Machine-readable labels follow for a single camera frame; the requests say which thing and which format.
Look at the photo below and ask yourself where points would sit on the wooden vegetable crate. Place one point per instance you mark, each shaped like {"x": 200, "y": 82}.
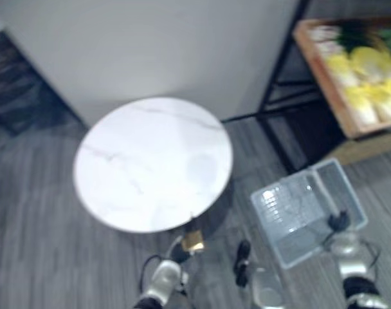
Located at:
{"x": 324, "y": 87}

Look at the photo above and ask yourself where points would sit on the black metal shelf frame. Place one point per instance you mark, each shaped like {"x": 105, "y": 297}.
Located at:
{"x": 272, "y": 87}

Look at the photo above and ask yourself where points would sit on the pale white vegetables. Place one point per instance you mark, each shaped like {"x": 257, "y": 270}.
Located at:
{"x": 324, "y": 36}

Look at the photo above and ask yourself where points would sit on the dark robot foot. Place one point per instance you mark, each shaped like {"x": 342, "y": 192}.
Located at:
{"x": 243, "y": 260}

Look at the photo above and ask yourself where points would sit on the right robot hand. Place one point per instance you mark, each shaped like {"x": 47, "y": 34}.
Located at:
{"x": 338, "y": 220}

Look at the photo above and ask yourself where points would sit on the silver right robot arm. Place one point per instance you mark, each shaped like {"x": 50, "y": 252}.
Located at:
{"x": 353, "y": 264}

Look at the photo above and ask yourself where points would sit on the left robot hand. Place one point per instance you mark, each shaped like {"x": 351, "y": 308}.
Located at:
{"x": 181, "y": 253}

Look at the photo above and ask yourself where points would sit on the black and gold table base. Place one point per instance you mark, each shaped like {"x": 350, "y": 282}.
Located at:
{"x": 193, "y": 240}

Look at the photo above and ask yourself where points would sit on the round white marble table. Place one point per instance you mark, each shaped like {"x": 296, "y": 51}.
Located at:
{"x": 150, "y": 164}

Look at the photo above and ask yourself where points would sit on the green leafy vegetable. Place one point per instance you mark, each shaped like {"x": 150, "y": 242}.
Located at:
{"x": 359, "y": 36}

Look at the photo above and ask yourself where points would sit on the transparent plastic basket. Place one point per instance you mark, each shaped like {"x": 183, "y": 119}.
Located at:
{"x": 298, "y": 209}

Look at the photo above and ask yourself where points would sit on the yellow napa cabbage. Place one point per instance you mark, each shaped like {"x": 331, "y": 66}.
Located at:
{"x": 373, "y": 63}
{"x": 361, "y": 105}
{"x": 389, "y": 100}
{"x": 339, "y": 70}

